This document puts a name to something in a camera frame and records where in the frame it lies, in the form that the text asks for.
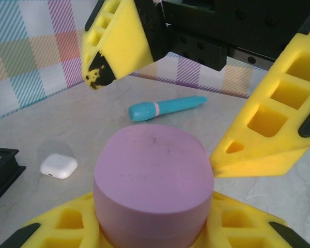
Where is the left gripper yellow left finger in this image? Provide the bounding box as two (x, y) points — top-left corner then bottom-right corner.
(0, 191), (101, 248)

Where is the teal pen shaped device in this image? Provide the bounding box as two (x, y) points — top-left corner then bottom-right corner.
(128, 95), (208, 122)

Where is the folding chessboard black grey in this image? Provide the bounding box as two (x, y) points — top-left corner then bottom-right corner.
(0, 147), (26, 209)

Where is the pink cylindrical block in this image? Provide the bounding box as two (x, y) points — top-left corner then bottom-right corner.
(92, 123), (214, 248)

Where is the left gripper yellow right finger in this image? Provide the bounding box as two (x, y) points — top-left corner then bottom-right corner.
(193, 190), (310, 248)

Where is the white earbud charging case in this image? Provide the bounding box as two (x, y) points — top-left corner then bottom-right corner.
(40, 153), (79, 179)

